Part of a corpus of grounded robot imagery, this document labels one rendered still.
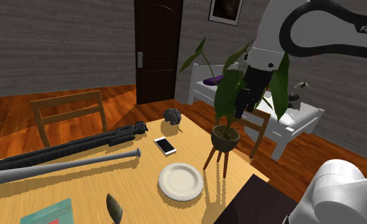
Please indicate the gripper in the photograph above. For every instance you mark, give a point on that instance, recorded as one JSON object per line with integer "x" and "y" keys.
{"x": 257, "y": 81}

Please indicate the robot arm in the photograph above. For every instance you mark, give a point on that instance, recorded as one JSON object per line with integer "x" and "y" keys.
{"x": 335, "y": 192}

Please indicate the white bed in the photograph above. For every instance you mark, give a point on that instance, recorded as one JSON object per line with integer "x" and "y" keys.
{"x": 294, "y": 119}

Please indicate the potted plant on wooden stand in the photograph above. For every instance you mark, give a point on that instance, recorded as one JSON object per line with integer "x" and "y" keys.
{"x": 225, "y": 140}

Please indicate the dark grey lumpy rock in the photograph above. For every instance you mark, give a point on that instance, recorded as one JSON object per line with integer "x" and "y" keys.
{"x": 172, "y": 116}

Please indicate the dark brown door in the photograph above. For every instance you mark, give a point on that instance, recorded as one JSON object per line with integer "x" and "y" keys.
{"x": 157, "y": 49}

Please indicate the white smartphone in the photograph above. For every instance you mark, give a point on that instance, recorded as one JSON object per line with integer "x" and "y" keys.
{"x": 165, "y": 145}

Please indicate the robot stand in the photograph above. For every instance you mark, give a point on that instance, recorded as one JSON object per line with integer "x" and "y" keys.
{"x": 257, "y": 204}

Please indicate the white round plate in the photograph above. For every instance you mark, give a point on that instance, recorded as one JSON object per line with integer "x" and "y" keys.
{"x": 181, "y": 181}

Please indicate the olive pointed stone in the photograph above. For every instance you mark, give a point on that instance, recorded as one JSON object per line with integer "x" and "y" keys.
{"x": 114, "y": 209}

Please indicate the wooden chair with slatted back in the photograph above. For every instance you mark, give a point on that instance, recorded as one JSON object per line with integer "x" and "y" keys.
{"x": 68, "y": 117}

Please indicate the long black rifle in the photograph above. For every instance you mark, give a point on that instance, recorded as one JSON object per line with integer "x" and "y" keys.
{"x": 65, "y": 149}

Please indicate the grey baseball bat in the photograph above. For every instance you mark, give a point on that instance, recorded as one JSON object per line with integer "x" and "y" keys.
{"x": 59, "y": 167}

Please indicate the teal book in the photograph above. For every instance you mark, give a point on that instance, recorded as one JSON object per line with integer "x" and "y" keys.
{"x": 48, "y": 214}

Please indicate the framed wall picture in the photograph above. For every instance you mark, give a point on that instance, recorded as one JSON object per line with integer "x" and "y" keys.
{"x": 225, "y": 11}

